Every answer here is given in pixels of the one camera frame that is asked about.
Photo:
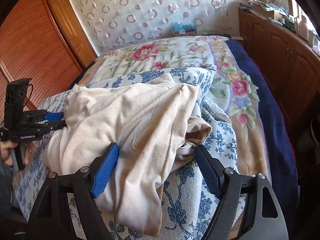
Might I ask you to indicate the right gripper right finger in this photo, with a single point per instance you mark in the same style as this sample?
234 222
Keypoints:
262 217

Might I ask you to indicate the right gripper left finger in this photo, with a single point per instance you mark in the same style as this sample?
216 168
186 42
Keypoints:
50 217

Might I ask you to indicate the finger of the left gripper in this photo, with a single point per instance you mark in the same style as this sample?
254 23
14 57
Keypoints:
56 125
53 116

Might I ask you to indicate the beige printed t-shirt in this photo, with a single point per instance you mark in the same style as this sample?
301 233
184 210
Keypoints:
153 125

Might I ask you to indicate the navy blue blanket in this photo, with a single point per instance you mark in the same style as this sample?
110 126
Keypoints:
280 152

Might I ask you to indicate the brown slatted wardrobe door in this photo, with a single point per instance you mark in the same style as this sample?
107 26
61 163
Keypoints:
42 40

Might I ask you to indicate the white circle-pattern curtain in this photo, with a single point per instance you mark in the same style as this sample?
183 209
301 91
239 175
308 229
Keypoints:
112 24

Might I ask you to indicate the blue tissue pack box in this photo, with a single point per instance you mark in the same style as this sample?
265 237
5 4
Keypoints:
183 29

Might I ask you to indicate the brown wooden side cabinet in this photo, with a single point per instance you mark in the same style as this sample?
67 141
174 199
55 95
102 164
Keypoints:
287 63

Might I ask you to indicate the clutter on cabinet top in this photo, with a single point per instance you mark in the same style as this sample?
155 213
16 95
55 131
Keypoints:
282 15

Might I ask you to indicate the black camera box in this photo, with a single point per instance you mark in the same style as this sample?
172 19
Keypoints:
16 92

